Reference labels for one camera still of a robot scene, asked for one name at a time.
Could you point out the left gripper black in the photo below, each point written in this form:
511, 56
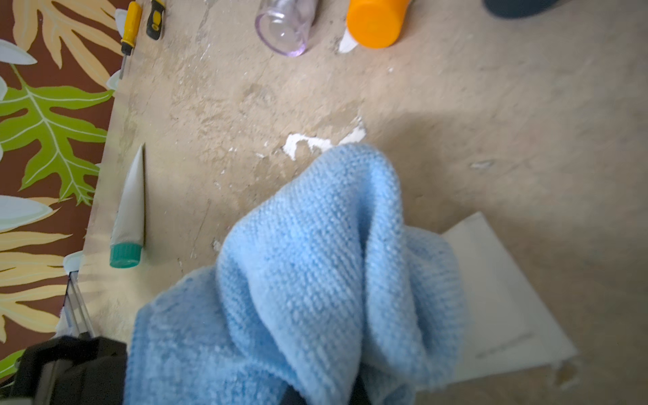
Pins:
70, 370

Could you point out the green cap toothpaste tube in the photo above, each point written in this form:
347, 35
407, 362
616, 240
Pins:
127, 238

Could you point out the blue microfiber cloth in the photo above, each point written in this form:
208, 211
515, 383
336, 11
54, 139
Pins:
321, 287

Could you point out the clear pink tube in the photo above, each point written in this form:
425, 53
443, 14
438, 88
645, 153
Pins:
284, 25

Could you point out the black cap toothpaste tube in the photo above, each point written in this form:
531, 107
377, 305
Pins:
509, 328

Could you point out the orange cap toothpaste tube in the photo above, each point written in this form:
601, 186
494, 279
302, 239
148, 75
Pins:
376, 24

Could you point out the dark cap toothpaste tube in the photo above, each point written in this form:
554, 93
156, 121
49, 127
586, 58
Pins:
517, 9

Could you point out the black handle screwdriver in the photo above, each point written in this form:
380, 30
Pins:
155, 19

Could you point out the yellow handle screwdriver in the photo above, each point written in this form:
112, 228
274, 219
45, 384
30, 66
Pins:
128, 21

